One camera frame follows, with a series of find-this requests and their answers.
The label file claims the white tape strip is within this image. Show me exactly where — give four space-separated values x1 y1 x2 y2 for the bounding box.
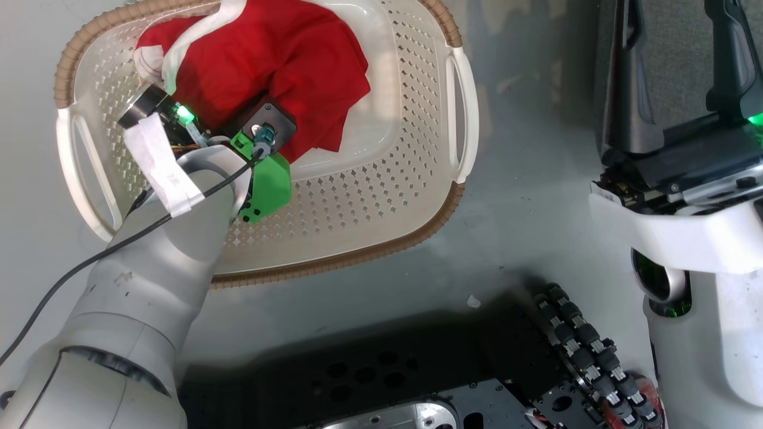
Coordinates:
123 113 204 218

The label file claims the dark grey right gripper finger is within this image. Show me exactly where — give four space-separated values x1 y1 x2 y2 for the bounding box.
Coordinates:
706 0 763 120

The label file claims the thin black cable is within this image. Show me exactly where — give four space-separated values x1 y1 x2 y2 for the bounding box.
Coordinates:
0 140 272 365

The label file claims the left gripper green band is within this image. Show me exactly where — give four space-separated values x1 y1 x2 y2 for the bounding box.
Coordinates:
118 83 293 225

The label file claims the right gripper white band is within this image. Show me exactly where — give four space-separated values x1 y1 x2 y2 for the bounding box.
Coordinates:
590 0 763 275

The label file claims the red cloth with white trim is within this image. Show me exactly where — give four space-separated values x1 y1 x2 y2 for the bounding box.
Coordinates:
132 0 371 164

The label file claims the black roller omni wheel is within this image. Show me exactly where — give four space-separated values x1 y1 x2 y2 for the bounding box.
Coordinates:
534 283 662 429

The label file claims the beige perforated laundry basket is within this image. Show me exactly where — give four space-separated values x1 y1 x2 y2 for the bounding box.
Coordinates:
54 0 480 290

